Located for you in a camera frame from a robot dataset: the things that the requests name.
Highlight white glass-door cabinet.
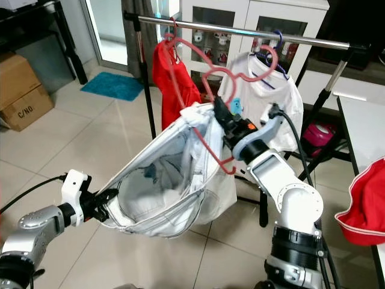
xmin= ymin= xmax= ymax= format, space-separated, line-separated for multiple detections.
xmin=179 ymin=0 xmax=385 ymax=104

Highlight grey-brown curtain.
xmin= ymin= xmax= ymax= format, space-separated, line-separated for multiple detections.
xmin=123 ymin=0 xmax=160 ymax=70

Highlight white T-shirt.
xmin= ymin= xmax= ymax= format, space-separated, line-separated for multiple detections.
xmin=217 ymin=51 xmax=305 ymax=154

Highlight plain cardboard box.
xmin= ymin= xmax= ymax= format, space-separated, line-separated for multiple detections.
xmin=0 ymin=51 xmax=44 ymax=112

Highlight black metal desk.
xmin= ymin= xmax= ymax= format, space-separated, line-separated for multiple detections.
xmin=0 ymin=0 xmax=89 ymax=85

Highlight teal floor mat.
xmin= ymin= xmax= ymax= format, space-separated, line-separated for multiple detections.
xmin=79 ymin=72 xmax=145 ymax=102

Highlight white denim pants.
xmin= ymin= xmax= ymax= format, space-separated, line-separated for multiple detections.
xmin=101 ymin=101 xmax=238 ymax=238

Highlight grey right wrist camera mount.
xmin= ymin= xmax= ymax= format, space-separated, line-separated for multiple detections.
xmin=233 ymin=114 xmax=285 ymax=158

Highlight cardboard box printed C/NO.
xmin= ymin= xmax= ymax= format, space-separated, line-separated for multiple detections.
xmin=1 ymin=84 xmax=55 ymax=132

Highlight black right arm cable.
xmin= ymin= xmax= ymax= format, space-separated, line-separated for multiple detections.
xmin=268 ymin=105 xmax=331 ymax=289

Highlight glass balcony door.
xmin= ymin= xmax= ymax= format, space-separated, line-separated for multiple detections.
xmin=83 ymin=0 xmax=130 ymax=68

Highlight blue clothes hanger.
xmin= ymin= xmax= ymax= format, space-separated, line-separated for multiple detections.
xmin=253 ymin=30 xmax=289 ymax=76

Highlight red T-shirt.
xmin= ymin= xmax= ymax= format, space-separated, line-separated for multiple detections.
xmin=152 ymin=41 xmax=202 ymax=130

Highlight red plastic clothes hanger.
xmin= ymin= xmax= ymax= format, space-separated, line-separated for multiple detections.
xmin=161 ymin=18 xmax=282 ymax=176

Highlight red garment white trim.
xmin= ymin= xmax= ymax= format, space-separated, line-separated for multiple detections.
xmin=335 ymin=158 xmax=385 ymax=246

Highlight magenta round object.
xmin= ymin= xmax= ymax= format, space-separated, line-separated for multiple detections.
xmin=301 ymin=122 xmax=337 ymax=157

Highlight black steel clothes rack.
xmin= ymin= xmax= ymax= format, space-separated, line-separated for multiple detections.
xmin=122 ymin=11 xmax=371 ymax=228

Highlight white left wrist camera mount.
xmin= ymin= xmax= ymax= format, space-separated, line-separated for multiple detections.
xmin=61 ymin=170 xmax=91 ymax=211

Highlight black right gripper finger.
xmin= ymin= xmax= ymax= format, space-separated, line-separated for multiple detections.
xmin=214 ymin=101 xmax=232 ymax=130
xmin=215 ymin=97 xmax=237 ymax=125

